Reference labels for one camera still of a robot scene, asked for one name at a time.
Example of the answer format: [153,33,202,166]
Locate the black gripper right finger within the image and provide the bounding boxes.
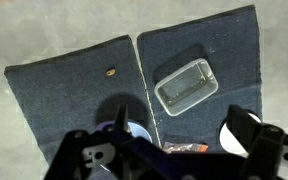
[225,104,288,180]

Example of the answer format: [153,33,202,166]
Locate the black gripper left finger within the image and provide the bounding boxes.
[43,103,135,180]

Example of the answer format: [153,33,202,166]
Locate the blue bowl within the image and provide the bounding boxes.
[95,120,153,144]

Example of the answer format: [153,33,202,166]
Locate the clear plastic container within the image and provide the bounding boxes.
[153,58,219,117]

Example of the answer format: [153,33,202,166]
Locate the white plate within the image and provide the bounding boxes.
[218,112,262,158]

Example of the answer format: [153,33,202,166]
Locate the dark blue cloth mat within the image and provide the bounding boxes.
[136,4,263,154]
[3,34,162,168]

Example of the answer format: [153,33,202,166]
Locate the orange clear snack packet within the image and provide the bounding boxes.
[162,141,209,154]

